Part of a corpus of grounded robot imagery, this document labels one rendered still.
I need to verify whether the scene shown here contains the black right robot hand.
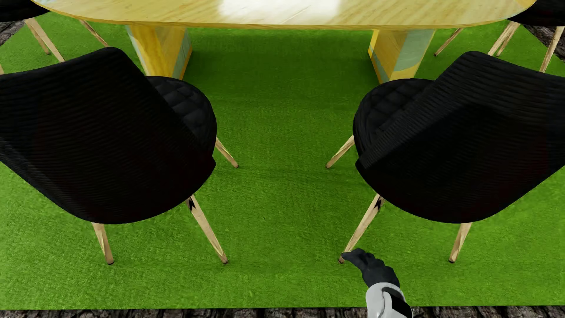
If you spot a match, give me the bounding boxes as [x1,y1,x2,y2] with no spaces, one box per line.
[341,248,401,289]

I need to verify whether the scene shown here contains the black padded chair wooden legs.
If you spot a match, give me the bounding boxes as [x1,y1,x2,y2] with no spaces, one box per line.
[326,51,565,264]
[0,0,109,75]
[434,0,565,72]
[0,47,239,266]

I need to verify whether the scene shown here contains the yellow wooden table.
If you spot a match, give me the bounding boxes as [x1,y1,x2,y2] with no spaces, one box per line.
[31,0,538,85]

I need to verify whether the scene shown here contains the green grass rug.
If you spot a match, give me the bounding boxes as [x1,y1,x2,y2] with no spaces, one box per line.
[0,12,565,311]

